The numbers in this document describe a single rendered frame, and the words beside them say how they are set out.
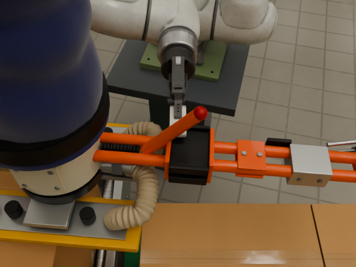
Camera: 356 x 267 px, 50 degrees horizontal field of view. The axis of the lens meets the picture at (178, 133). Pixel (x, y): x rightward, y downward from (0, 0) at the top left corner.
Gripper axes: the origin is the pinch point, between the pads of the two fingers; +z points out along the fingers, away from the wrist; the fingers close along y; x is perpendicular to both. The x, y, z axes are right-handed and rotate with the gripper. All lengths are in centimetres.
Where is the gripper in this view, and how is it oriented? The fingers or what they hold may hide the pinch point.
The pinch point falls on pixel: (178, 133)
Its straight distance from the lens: 71.4
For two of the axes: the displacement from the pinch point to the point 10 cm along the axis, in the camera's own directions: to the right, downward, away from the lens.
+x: -10.0, 0.0, 0.0
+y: 0.0, 5.9, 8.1
